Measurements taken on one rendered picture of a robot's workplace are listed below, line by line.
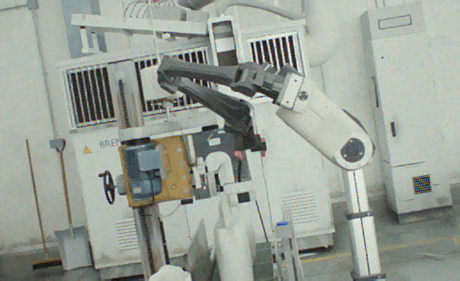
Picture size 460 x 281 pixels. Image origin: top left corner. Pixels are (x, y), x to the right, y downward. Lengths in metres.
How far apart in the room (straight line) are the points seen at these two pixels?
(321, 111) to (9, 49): 5.71
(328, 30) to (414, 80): 1.07
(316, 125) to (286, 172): 3.59
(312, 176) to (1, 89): 3.66
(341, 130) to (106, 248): 4.07
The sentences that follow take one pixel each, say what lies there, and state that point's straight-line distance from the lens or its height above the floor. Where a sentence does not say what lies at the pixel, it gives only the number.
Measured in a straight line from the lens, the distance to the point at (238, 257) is 3.63.
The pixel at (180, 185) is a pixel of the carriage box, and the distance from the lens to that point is 3.38.
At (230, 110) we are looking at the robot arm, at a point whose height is 1.42.
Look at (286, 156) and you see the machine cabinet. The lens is 6.09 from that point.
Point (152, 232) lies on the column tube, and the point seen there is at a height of 0.87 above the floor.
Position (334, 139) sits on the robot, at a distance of 2.60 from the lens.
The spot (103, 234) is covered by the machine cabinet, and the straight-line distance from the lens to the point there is 6.34.
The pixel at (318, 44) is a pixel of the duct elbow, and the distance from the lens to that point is 6.40.
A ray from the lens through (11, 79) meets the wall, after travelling 7.85.
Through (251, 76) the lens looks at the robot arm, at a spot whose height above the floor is 1.53.
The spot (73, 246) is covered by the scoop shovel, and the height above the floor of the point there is 0.23.
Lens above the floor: 1.44
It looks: 3 degrees down
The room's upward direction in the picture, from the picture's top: 9 degrees counter-clockwise
